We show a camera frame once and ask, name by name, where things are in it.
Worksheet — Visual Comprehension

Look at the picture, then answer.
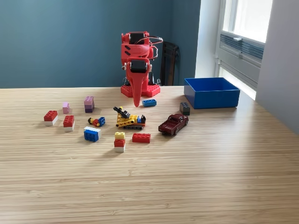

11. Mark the pink and purple brick stack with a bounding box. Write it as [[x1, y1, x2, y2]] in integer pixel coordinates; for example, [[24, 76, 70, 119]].
[[84, 96, 95, 113]]

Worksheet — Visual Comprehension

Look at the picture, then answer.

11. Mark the yellow red white brick stack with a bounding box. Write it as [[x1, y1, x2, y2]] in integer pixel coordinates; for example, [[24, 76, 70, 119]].
[[114, 132, 126, 153]]

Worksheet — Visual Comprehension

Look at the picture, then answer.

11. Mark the blue plastic bin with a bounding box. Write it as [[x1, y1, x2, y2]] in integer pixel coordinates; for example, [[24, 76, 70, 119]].
[[184, 77, 241, 110]]

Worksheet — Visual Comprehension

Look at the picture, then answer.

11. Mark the black table clamp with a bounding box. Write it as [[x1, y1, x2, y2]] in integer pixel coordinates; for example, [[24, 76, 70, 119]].
[[149, 71, 162, 86]]

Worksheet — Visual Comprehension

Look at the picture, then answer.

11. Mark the flat blue brick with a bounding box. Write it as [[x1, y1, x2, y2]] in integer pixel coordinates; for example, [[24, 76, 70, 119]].
[[142, 99, 157, 108]]

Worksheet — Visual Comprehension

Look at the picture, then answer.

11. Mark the dark folded chair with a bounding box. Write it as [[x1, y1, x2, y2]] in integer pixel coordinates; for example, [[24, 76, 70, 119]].
[[160, 41, 181, 86]]

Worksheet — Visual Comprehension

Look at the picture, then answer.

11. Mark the small yellow toy digger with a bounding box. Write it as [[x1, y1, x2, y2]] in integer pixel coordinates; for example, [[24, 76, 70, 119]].
[[113, 106, 147, 130]]

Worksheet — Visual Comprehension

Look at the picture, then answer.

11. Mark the red long brick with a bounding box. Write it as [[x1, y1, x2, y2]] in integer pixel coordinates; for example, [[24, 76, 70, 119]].
[[132, 133, 151, 144]]

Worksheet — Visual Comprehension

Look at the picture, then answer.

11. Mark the dark red toy car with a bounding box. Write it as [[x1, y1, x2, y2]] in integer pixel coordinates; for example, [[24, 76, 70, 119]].
[[158, 113, 189, 136]]

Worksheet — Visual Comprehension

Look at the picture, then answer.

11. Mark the dark grey brick stack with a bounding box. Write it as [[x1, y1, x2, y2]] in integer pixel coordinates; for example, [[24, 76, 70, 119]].
[[179, 102, 191, 116]]

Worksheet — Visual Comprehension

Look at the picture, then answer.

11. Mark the toy figure red blue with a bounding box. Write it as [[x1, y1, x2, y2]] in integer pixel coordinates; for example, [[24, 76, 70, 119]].
[[87, 116, 106, 127]]

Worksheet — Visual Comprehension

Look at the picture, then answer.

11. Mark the blue and white brick stack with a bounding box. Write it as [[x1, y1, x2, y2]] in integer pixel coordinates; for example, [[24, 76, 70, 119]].
[[83, 126, 102, 142]]

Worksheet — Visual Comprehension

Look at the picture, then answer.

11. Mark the red and white brick stack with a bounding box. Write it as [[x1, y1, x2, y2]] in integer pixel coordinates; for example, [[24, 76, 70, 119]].
[[43, 110, 59, 127], [63, 115, 75, 133]]

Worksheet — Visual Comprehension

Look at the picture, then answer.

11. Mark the grey pleated window blind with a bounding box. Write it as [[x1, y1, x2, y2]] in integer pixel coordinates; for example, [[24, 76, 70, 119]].
[[220, 32, 265, 62]]

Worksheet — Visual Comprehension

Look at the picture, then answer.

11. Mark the white window frame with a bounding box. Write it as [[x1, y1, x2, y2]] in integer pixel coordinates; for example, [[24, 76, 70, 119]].
[[214, 0, 273, 101]]

